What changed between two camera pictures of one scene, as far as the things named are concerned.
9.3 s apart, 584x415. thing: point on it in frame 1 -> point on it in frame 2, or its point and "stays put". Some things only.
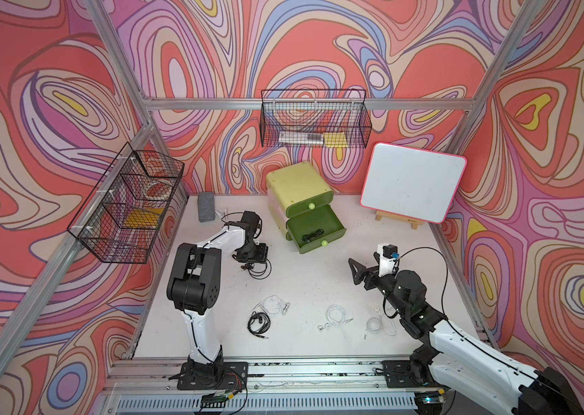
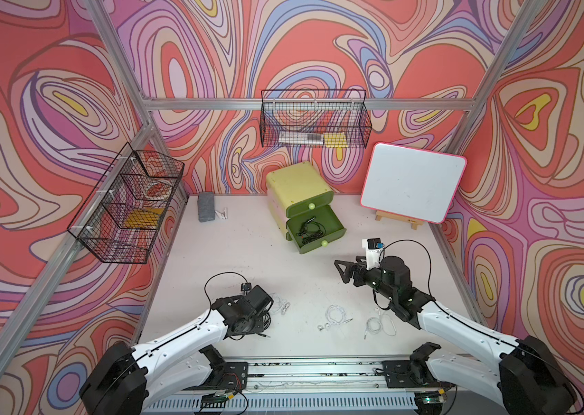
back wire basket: (314, 118) stays put
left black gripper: (260, 256) -> (260, 322)
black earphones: (258, 271) -> (311, 229)
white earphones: (335, 316) stays put
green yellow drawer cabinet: (301, 202) stays put
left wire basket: (121, 220) stays put
